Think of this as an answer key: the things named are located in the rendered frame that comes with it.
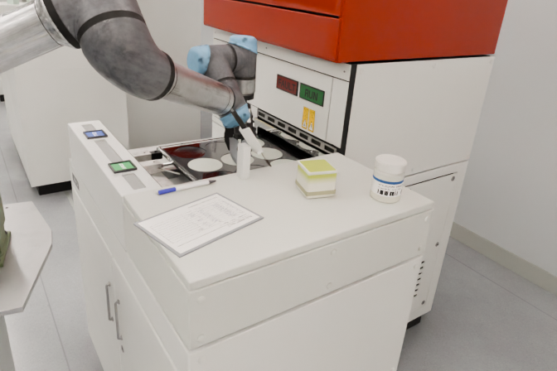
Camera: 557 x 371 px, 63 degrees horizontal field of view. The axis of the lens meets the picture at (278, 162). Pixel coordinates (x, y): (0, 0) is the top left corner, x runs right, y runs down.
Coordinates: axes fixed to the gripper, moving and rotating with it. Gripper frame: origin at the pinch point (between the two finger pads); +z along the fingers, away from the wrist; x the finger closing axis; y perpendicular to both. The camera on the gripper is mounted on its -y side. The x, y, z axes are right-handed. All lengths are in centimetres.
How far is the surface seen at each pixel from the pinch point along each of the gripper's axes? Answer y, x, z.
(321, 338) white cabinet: -47, -16, 22
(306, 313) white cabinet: -50, -11, 13
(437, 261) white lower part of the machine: 26, -87, 55
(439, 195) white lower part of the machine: 21, -79, 22
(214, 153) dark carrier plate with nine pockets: 11.2, 6.9, 1.9
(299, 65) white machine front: 17.4, -19.0, -25.6
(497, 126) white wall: 92, -148, 16
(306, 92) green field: 12.8, -20.9, -18.2
